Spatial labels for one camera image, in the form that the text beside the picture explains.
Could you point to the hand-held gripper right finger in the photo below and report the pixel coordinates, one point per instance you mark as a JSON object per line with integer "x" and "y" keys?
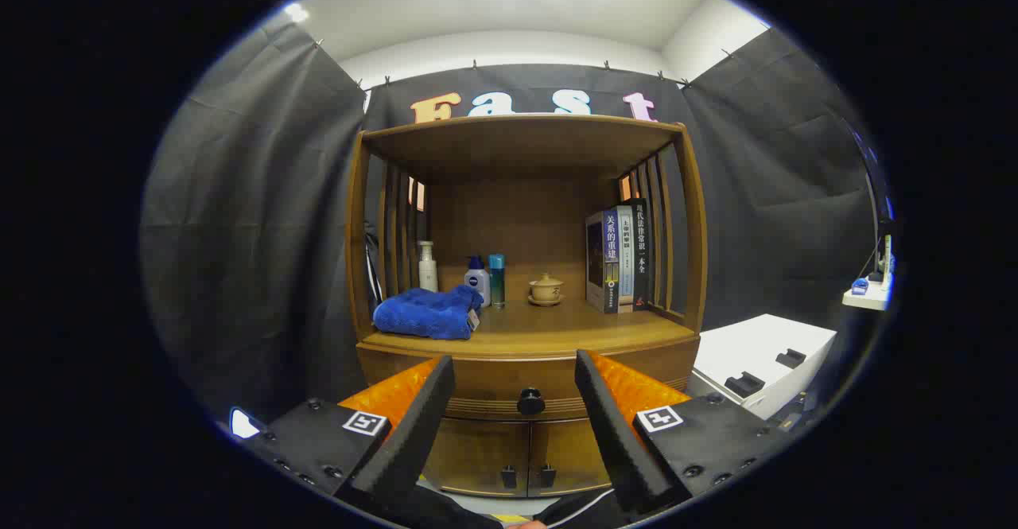
{"x": 608, "y": 425}

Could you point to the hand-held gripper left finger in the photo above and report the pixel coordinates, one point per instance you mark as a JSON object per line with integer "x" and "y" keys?
{"x": 421, "y": 425}

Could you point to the black round drawer knob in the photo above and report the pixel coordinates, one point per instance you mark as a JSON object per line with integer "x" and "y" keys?
{"x": 530, "y": 402}

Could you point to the wooden drawer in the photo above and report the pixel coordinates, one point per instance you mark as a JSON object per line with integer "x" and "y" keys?
{"x": 493, "y": 382}

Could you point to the wooden countertop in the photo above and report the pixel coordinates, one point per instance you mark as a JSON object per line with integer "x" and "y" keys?
{"x": 549, "y": 326}

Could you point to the wooden cabinet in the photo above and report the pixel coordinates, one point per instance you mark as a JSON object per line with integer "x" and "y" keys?
{"x": 509, "y": 219}

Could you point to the blue folded towel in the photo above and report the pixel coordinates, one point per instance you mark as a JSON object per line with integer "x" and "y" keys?
{"x": 425, "y": 314}

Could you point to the beige lidded teacup with saucer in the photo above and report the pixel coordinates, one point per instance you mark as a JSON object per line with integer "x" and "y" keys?
{"x": 545, "y": 289}

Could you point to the white bottle with blue cap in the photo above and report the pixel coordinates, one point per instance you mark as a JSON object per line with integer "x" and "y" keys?
{"x": 478, "y": 284}

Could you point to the white pump bottle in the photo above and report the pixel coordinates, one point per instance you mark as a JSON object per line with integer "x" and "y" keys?
{"x": 428, "y": 273}

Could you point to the teal spray bottle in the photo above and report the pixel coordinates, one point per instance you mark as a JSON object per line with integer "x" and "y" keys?
{"x": 497, "y": 282}

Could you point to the book with blue spine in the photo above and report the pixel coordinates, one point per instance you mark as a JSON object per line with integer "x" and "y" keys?
{"x": 600, "y": 262}

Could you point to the white wall shelf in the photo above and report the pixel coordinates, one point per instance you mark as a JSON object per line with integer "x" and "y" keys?
{"x": 871, "y": 298}

